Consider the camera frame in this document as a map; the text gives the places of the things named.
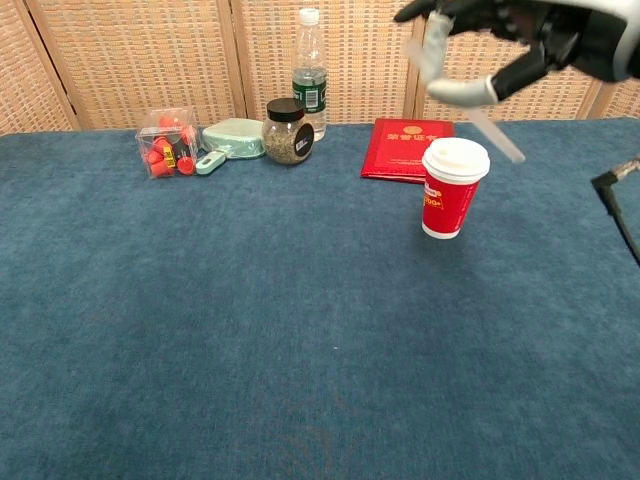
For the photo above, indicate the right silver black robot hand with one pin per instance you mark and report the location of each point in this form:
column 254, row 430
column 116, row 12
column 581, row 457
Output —
column 600, row 35

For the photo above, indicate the translucent white plastic straw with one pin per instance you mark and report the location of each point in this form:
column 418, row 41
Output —
column 495, row 132

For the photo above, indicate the red paper cup white lid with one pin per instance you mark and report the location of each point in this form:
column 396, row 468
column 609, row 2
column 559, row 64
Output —
column 447, row 200

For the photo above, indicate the red certificate booklet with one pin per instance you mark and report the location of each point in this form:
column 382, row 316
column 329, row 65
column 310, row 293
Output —
column 392, row 150

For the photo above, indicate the clear water bottle green label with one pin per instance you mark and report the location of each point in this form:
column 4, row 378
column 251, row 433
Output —
column 310, row 65

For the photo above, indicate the glass jar black lid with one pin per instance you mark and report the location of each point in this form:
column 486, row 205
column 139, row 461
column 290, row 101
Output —
column 285, row 140

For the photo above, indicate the mint green dustpan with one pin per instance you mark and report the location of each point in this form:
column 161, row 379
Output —
column 235, row 137

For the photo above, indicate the blue carpet table cover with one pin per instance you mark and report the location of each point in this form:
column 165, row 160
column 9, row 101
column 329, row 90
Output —
column 250, row 300

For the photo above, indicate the clear box of red caps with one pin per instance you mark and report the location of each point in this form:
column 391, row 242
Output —
column 167, row 145

